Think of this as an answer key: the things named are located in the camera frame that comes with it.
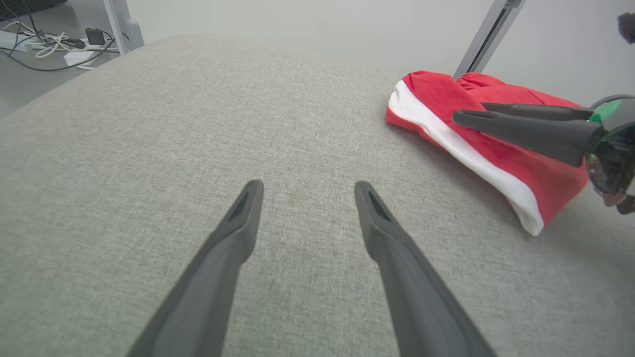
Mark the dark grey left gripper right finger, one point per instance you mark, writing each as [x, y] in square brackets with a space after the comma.
[421, 302]

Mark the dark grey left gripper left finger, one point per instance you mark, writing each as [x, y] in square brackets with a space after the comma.
[208, 292]

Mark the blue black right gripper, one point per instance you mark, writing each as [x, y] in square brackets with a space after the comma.
[615, 148]

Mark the red and white basketball jersey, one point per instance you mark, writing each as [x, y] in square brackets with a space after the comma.
[560, 188]

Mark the grey fabric upholstered bench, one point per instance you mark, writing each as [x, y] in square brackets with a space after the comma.
[248, 124]

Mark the white power strip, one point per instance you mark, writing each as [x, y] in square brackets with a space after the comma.
[12, 40]
[79, 57]

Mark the black power adapter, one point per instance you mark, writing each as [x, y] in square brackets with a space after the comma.
[95, 36]

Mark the black floor equipment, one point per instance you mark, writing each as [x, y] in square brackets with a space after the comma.
[25, 6]

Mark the grey partition post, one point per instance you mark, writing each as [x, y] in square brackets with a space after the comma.
[488, 34]
[116, 20]

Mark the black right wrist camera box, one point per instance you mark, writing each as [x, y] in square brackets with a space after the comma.
[627, 27]

